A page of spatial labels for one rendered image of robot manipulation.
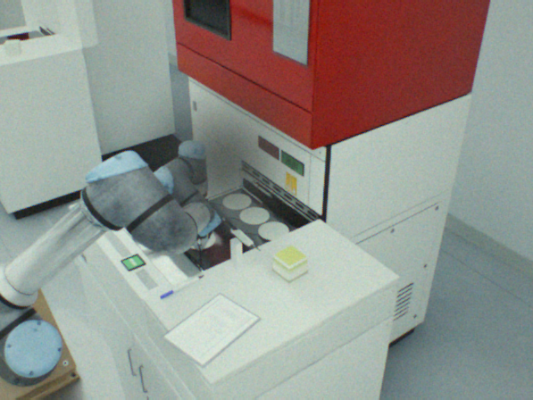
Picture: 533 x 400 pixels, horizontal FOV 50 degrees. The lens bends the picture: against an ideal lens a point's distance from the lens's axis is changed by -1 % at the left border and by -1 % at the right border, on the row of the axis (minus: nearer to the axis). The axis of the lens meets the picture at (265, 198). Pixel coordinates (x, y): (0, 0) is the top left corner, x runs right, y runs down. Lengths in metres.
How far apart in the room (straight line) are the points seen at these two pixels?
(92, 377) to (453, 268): 2.19
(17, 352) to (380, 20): 1.24
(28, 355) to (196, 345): 0.38
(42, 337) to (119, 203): 0.37
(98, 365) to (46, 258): 0.46
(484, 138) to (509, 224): 0.48
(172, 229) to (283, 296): 0.49
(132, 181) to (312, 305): 0.62
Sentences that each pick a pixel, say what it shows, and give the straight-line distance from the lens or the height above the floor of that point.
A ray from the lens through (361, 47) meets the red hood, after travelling 1.66.
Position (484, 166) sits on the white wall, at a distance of 3.27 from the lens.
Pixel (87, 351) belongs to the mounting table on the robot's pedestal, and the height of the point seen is 0.82.
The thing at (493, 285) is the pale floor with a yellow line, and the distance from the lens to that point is 3.24.
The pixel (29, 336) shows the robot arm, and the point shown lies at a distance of 1.34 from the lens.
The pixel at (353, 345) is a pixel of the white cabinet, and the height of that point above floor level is 0.79.
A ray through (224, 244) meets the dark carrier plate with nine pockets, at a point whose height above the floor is 0.90.
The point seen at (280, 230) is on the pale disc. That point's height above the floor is 0.90.
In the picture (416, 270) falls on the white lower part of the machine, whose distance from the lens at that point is 2.47.
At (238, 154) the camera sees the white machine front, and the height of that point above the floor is 0.99.
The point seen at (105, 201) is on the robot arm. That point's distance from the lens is 1.16.
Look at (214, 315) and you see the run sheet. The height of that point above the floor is 0.97.
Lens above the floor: 2.02
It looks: 33 degrees down
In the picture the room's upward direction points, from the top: straight up
